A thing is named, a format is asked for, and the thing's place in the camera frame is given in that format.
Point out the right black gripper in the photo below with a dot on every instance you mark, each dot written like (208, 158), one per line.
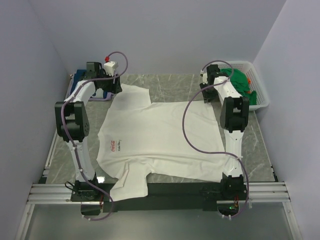
(206, 93)

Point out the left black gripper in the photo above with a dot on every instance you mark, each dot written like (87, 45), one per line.
(110, 85)

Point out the white t-shirt red print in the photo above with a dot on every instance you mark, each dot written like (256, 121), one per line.
(139, 137)

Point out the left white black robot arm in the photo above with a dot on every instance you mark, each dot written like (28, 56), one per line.
(97, 82)

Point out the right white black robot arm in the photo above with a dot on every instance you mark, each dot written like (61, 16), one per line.
(234, 117)

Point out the folded lilac t-shirt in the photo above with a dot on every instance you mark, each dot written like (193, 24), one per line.
(98, 96)

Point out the green t-shirt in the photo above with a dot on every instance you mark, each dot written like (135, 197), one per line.
(240, 83)

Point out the white plastic basket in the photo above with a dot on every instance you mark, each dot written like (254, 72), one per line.
(247, 68)

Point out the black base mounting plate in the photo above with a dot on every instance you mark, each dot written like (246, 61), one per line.
(164, 196)

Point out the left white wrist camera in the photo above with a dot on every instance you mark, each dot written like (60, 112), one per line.
(110, 66)

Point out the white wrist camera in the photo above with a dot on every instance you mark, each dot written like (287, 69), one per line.
(110, 66)
(204, 77)

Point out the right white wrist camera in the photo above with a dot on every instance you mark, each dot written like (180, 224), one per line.
(204, 77)

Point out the aluminium extrusion rail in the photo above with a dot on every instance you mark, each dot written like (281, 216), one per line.
(58, 194)

